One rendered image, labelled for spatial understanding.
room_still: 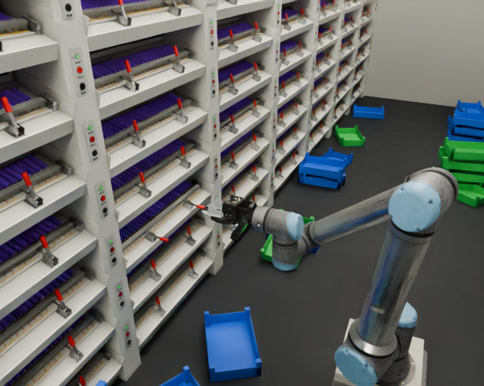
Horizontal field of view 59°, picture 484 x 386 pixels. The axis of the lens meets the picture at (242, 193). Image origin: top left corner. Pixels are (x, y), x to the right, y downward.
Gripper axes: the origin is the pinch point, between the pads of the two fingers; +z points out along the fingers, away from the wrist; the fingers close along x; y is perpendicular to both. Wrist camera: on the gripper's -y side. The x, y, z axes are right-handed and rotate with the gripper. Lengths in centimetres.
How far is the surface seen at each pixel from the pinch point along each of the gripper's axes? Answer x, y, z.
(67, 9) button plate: 36, 74, 13
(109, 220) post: 33.5, 11.1, 15.6
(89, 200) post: 39.6, 21.9, 15.3
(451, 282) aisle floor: -77, -63, -92
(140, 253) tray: 20.7, -10.5, 17.2
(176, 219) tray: -4.0, -10.2, 17.8
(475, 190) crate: -186, -61, -101
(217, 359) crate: 15, -60, -9
